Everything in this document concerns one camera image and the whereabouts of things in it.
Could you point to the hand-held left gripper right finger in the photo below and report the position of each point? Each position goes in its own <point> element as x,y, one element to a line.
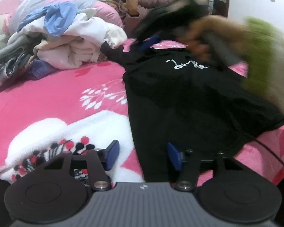
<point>174,156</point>

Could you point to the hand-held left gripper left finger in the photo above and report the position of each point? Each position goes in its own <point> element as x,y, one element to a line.
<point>112,155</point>

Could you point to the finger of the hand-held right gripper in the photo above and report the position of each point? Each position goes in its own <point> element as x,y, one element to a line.
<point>149,42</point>

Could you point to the black printed shirt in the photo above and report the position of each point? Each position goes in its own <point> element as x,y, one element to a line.
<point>191,104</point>

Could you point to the person's right forearm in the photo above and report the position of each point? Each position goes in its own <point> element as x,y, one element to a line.
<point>260,52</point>

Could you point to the person's right hand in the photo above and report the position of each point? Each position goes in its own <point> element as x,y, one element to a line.
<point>227,28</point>

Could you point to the cream fleece garment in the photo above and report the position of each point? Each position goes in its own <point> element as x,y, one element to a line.
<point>117,36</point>

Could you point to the white garment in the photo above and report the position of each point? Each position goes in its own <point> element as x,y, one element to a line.
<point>94,28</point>

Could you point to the pink grey floral quilt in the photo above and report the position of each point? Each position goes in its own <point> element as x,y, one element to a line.
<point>92,4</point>

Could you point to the beige garment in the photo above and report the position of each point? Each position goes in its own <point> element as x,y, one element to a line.
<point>66,54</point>

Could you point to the pink floral blanket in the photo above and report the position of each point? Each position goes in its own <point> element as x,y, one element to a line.
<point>61,82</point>

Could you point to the light blue shirt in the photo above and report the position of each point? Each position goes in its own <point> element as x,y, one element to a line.
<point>59,16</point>

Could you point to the blue jeans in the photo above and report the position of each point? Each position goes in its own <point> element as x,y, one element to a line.
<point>41,69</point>

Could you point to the dark striped garment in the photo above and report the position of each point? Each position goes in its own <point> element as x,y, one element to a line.
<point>4,73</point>

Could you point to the grey garment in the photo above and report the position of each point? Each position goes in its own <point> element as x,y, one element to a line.
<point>11,42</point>

